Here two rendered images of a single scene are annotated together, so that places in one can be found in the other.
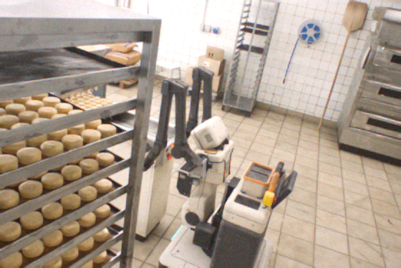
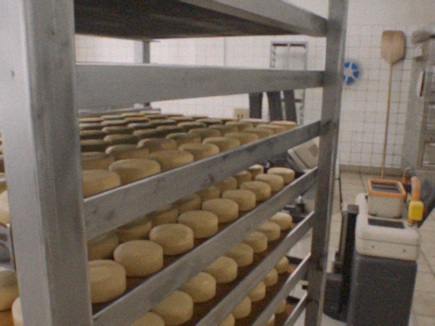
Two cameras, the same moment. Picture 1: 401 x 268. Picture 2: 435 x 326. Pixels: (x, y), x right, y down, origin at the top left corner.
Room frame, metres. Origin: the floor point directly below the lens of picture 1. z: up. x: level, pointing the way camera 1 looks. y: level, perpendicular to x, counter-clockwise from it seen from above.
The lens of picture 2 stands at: (0.14, 0.37, 1.42)
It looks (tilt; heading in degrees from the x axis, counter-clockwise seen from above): 13 degrees down; 1
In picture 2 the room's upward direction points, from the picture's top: 1 degrees clockwise
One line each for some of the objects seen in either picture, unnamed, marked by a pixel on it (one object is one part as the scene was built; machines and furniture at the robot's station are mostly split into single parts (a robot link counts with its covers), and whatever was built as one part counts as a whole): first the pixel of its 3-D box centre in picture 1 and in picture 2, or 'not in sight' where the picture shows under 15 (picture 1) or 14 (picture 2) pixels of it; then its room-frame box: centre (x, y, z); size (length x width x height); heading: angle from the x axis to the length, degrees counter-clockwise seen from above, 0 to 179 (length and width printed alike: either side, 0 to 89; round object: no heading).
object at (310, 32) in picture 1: (303, 54); (345, 97); (5.85, -1.42, 1.10); 0.41 x 0.17 x 1.10; 75
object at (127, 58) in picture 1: (124, 56); not in sight; (6.06, 1.55, 0.47); 0.72 x 0.42 x 0.17; 171
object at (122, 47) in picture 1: (114, 44); not in sight; (6.15, 1.77, 0.62); 0.72 x 0.42 x 0.17; 82
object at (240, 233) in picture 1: (243, 216); (372, 253); (1.89, -0.38, 0.59); 0.55 x 0.34 x 0.83; 162
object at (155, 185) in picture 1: (122, 172); not in sight; (2.35, 0.54, 0.45); 0.70 x 0.34 x 0.90; 72
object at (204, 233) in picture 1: (200, 223); (314, 276); (1.90, -0.11, 0.45); 0.28 x 0.27 x 0.25; 162
